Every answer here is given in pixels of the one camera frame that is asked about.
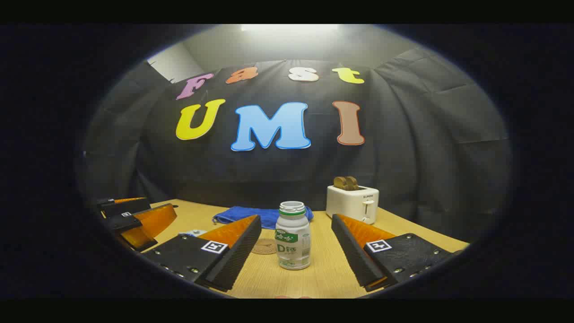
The black backdrop cloth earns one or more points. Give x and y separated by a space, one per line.
403 134

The round brown coaster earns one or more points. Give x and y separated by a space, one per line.
264 247

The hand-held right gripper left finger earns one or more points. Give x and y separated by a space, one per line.
237 255

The white teacup lid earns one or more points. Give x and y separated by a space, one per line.
195 232

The white plastic water bottle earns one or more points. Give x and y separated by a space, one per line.
293 251

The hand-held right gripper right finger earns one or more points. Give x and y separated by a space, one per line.
354 255

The white toaster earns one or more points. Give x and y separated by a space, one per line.
347 204

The blue towel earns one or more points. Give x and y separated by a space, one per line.
251 214

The white ceramic teacup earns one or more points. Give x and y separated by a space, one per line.
184 234

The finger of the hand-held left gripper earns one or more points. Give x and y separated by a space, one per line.
150 222
125 207

